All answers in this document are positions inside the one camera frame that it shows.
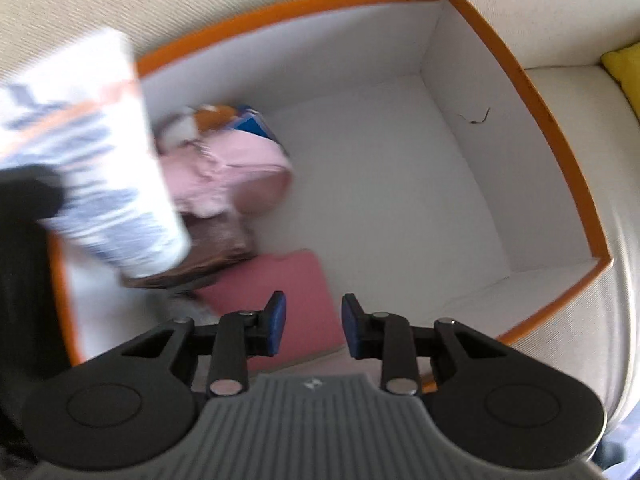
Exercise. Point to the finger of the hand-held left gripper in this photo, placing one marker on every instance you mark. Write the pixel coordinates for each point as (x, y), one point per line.
(27, 195)

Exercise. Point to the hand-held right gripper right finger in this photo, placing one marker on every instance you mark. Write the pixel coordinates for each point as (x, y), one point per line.
(350, 327)

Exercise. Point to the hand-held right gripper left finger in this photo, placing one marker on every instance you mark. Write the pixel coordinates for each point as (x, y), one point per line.
(276, 322)

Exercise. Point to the white tube with blue print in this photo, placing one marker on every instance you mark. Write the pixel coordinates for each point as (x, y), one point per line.
(100, 160)

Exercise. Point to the pink backpack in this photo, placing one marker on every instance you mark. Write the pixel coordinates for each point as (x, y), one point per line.
(235, 160)

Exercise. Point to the orange cardboard box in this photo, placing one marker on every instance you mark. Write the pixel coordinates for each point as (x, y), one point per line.
(375, 160)

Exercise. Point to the pink flat notebook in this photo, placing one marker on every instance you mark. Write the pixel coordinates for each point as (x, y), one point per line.
(295, 300)

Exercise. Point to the brown leather pouch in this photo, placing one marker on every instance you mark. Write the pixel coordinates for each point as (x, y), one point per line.
(215, 245)

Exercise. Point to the fox plush toy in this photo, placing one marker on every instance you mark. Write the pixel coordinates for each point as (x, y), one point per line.
(212, 116)

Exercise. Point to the beige fabric sofa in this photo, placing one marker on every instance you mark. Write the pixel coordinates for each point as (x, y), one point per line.
(550, 10)

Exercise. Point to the yellow pillow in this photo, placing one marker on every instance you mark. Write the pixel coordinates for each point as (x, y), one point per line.
(625, 70)

